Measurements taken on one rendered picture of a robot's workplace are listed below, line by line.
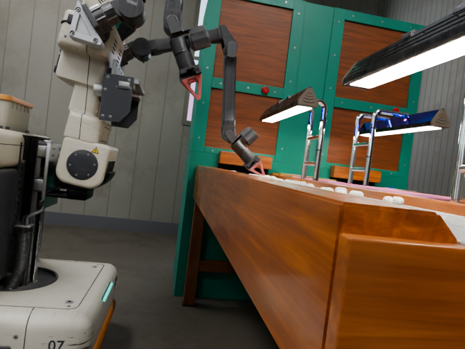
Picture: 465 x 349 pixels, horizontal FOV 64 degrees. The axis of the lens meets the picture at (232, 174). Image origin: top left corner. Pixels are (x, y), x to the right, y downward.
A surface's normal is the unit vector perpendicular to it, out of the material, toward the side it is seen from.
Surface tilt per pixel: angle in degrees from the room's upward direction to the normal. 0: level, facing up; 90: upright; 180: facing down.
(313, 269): 90
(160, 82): 90
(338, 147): 90
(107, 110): 90
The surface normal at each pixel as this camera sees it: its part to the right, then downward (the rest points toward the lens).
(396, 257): 0.16, 0.04
